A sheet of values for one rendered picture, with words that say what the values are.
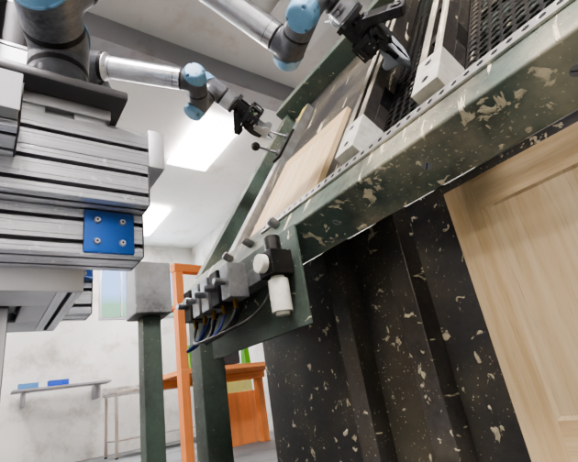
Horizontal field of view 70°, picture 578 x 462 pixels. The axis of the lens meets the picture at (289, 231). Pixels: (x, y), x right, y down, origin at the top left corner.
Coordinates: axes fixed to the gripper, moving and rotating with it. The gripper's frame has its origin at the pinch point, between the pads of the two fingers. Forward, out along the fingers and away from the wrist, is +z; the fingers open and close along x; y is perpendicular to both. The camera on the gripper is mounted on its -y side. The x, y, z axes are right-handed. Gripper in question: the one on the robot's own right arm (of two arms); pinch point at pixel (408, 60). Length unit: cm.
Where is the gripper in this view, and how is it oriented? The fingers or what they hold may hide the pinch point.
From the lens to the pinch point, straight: 125.4
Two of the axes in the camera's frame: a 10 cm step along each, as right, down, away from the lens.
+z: 7.7, 5.7, 2.9
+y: -5.6, 3.9, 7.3
